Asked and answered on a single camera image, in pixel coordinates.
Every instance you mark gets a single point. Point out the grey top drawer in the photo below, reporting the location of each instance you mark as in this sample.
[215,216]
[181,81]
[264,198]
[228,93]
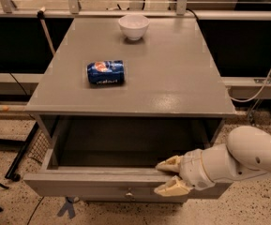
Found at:
[113,158]

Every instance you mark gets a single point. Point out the wire mesh basket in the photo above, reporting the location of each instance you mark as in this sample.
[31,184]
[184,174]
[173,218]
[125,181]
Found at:
[38,147]

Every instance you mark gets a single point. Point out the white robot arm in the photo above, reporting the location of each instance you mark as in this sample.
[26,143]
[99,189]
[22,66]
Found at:
[245,156]

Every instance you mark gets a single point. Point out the metal rail frame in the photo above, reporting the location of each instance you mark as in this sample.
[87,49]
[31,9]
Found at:
[135,13]

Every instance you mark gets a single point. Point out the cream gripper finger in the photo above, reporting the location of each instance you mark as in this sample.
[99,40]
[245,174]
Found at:
[174,187]
[171,164]

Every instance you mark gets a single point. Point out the blue tape on floor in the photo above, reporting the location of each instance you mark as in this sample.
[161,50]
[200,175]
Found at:
[68,207]

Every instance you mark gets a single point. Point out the white bowl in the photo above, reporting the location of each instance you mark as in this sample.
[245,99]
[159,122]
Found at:
[134,26]

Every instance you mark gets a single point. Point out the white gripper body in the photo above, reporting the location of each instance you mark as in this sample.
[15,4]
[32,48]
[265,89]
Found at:
[193,169]

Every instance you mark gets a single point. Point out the grey drawer cabinet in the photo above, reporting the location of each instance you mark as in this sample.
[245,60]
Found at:
[169,72]

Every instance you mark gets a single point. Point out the blue pepsi can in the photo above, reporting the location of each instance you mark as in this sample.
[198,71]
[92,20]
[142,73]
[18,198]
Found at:
[105,72]

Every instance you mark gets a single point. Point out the black metal floor bar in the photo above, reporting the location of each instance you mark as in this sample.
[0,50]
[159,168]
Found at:
[11,173]

